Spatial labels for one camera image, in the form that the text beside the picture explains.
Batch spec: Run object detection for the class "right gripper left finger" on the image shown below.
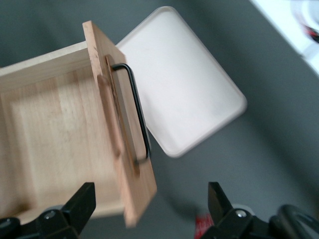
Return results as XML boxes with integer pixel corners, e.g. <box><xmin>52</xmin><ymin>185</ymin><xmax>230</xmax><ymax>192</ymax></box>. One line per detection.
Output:
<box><xmin>21</xmin><ymin>182</ymin><xmax>97</xmax><ymax>239</ymax></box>

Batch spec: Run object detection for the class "wooden drawer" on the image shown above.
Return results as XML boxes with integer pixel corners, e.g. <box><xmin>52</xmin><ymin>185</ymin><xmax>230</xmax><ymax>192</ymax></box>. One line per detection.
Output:
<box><xmin>0</xmin><ymin>21</ymin><xmax>158</xmax><ymax>229</ymax></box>

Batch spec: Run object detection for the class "black metal drawer handle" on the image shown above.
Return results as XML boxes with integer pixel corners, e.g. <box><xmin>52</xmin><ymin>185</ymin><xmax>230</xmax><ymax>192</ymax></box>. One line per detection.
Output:
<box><xmin>111</xmin><ymin>63</ymin><xmax>152</xmax><ymax>166</ymax></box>

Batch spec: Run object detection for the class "beige plastic tray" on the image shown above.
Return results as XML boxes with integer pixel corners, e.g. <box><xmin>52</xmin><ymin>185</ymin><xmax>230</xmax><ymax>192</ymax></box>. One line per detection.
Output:
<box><xmin>116</xmin><ymin>6</ymin><xmax>248</xmax><ymax>159</ymax></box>

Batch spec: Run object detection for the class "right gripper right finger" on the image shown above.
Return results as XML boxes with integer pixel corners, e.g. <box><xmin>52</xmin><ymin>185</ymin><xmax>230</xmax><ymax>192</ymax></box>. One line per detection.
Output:
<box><xmin>203</xmin><ymin>181</ymin><xmax>273</xmax><ymax>239</ymax></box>

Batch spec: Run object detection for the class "red soda bottle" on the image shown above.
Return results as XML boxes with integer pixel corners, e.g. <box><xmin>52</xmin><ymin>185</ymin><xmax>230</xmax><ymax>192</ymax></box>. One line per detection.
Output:
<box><xmin>195</xmin><ymin>214</ymin><xmax>214</xmax><ymax>239</ymax></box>

